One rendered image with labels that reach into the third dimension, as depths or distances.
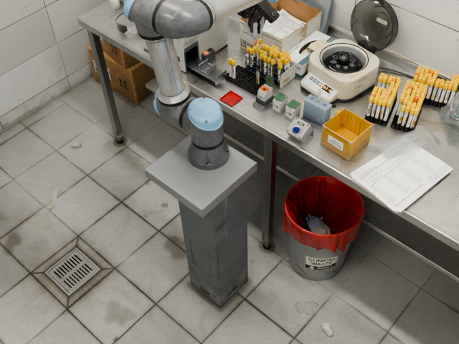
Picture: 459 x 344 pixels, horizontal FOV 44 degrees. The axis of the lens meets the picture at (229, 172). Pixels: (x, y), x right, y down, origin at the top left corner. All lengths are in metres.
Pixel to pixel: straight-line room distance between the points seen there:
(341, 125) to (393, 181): 0.32
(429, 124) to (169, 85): 1.04
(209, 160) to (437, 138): 0.88
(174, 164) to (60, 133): 1.68
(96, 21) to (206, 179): 1.20
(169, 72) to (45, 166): 1.74
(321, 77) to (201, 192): 0.74
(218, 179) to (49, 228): 1.40
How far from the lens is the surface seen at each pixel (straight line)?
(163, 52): 1.81
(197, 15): 1.66
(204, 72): 2.41
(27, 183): 3.42
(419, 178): 2.11
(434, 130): 2.32
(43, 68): 3.75
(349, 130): 2.23
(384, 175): 2.09
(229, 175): 2.00
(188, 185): 1.98
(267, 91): 2.27
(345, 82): 2.29
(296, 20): 2.69
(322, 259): 2.63
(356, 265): 2.91
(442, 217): 2.04
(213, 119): 1.89
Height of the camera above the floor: 2.43
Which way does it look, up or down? 49 degrees down
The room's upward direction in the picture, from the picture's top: 2 degrees counter-clockwise
